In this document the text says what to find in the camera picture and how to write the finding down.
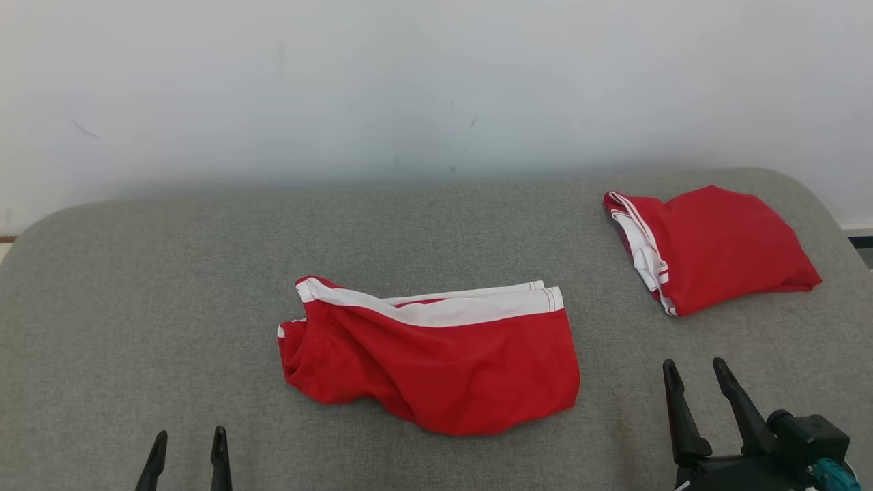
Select teal cable connector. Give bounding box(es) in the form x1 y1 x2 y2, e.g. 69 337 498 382
811 458 864 491

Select red basketball jersey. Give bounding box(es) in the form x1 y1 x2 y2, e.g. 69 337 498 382
602 185 823 318

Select grey fabric sofa seat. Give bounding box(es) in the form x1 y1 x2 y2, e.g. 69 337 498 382
0 168 873 491

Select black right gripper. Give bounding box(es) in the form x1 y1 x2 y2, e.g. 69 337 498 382
662 357 820 491

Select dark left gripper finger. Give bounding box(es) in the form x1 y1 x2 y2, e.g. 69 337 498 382
209 426 233 491
134 430 169 491

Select red shorts with white stripe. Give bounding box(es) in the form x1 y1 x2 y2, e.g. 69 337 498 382
276 274 582 437

